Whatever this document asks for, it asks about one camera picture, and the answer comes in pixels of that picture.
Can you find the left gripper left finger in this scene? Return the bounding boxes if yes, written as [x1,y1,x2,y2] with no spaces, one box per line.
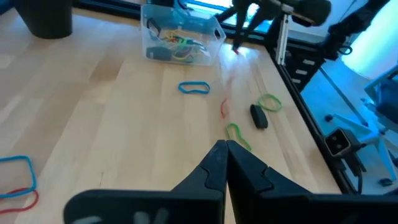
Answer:
[63,139,228,224]

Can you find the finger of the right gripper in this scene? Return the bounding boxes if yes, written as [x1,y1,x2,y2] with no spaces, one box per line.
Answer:
[241,9,271,47]
[233,0,249,50]

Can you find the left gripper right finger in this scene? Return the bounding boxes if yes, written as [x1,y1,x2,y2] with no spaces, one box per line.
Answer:
[227,140,398,224]

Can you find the green rubber band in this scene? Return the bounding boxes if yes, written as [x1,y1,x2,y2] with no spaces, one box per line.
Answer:
[169,35,203,50]
[256,93,283,113]
[225,123,252,152]

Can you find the yellow rubber band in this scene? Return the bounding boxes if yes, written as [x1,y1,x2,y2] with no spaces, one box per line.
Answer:
[172,49,195,62]
[163,29,193,40]

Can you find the wide black rubber band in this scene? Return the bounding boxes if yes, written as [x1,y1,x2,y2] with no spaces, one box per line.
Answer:
[146,17,162,38]
[146,45,174,62]

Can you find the red rubber band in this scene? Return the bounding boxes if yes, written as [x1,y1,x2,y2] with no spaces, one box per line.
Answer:
[220,46,242,119]
[0,187,40,215]

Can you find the small black clip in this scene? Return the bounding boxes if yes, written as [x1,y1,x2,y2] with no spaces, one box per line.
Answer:
[249,104,269,129]

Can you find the blue rubber band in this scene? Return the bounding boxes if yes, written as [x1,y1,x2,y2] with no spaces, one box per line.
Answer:
[177,81,211,95]
[0,155,37,199]

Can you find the clear plastic bin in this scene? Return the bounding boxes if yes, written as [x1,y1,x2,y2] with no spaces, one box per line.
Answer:
[140,3,227,67]

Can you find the black plant pot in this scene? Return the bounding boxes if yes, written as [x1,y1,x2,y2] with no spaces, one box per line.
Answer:
[14,0,74,40]

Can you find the silver vertical frame bracket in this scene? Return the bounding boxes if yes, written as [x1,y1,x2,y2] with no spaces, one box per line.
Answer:
[275,14,290,65]

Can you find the small table camera box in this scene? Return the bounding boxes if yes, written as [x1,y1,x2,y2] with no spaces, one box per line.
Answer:
[324,128,354,157]

